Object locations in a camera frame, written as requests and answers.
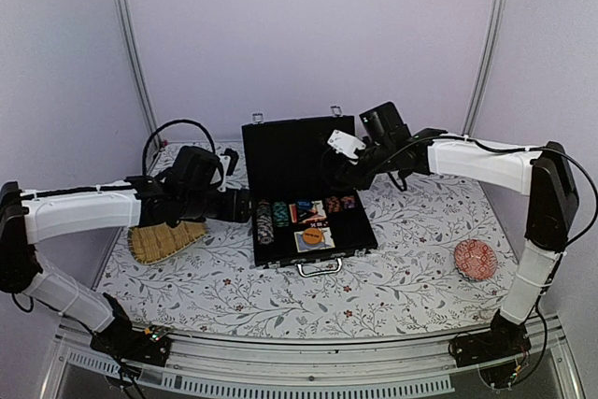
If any woven bamboo tray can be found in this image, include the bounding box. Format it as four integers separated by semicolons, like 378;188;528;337
127;221;206;265

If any red patterned bowl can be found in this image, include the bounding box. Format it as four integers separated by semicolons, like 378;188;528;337
454;239;498;281

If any green blue poker chip row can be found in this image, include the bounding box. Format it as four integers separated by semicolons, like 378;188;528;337
272;202;290;228

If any front aluminium rail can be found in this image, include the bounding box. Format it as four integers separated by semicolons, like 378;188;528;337
40;315;590;398

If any right aluminium frame post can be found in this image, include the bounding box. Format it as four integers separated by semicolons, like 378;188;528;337
462;0;506;136

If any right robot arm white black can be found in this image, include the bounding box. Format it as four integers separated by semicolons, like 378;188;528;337
325;102;581;358

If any red playing card deck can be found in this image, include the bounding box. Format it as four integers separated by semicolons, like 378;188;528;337
289;200;327;224

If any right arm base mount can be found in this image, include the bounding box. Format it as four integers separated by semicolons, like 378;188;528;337
448;317;532;390

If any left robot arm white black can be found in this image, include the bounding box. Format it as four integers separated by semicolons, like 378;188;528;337
1;145;251;356

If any left aluminium frame post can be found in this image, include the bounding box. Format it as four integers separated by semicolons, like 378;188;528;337
114;0;158;135

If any floral table cloth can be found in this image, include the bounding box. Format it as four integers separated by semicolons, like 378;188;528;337
97;175;518;339

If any blue round dealer button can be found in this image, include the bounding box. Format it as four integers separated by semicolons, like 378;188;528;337
295;200;313;210

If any aluminium frame post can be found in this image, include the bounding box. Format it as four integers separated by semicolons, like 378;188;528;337
114;0;158;135
462;0;506;136

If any black poker set case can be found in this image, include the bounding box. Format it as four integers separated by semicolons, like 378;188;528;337
241;115;378;268

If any black triangular all-in button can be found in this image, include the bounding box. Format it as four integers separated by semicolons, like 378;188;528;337
297;209;316;223

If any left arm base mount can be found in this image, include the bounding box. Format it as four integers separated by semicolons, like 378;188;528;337
90;321;172;367

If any orange round dealer button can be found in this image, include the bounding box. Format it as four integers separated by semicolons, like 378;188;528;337
302;228;323;246

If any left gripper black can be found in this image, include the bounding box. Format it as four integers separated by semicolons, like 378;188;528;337
180;187;259;222

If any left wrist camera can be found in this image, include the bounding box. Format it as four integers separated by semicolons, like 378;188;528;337
219;148;239;178

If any blue playing card deck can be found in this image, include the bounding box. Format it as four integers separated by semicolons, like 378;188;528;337
293;227;335;253

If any blue orange poker chip row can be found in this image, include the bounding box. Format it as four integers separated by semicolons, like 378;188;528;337
256;200;274;245

